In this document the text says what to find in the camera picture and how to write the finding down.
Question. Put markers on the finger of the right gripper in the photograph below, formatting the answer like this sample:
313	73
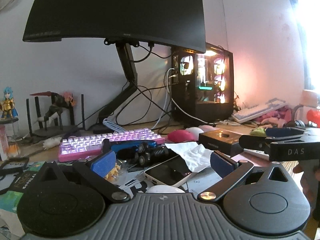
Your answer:
285	132

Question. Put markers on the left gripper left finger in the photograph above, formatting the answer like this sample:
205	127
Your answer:
94	172

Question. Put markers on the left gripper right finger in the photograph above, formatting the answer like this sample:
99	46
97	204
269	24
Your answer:
233	174

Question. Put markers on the white paper tissue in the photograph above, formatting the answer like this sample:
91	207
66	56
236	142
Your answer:
195	155

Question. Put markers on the packaged yellow waffle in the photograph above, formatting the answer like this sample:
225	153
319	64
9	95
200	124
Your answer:
113	175

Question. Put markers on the white remote control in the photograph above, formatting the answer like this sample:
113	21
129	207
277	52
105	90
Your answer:
257	153

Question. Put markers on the pink mechanical keyboard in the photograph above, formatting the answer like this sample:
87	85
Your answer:
75	148

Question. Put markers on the black charger box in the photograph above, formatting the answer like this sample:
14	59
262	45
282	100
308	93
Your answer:
226	142

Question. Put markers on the white blue keyboard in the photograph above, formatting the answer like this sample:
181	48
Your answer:
248	114

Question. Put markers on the blue electric shaver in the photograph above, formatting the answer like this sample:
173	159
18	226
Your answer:
134	151

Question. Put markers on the pale pink computer mouse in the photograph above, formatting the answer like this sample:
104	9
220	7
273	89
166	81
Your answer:
207	128

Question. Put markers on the white computer mouse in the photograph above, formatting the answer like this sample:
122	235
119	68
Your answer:
194	130

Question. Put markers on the black wifi router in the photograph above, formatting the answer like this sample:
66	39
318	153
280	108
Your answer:
50	124

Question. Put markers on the magenta computer mouse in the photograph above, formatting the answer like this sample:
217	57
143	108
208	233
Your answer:
181	135

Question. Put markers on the white round object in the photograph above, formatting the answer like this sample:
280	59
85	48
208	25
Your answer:
162	189

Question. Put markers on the black flashlight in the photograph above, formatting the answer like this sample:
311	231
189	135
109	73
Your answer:
158	151

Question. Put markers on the pink haired dark figurine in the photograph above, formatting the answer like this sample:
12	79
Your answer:
59	103

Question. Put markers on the floral tissue pack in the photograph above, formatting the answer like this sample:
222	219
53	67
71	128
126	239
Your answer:
25	179

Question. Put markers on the black rgb computer tower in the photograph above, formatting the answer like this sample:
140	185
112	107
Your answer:
202	85

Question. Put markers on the blue haired gold figurine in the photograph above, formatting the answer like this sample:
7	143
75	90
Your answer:
8	110

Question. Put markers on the black curved monitor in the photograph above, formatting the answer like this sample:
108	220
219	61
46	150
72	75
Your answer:
168	22

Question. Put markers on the grey wireless charging pad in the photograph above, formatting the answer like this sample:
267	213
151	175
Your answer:
202	180

